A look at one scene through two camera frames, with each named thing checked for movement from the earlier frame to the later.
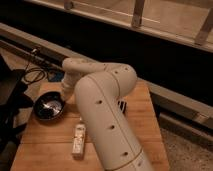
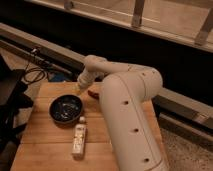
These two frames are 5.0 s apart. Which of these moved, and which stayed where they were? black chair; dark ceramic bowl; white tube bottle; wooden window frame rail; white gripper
Moved: dark ceramic bowl; white gripper
Stayed: wooden window frame rail; black chair; white tube bottle
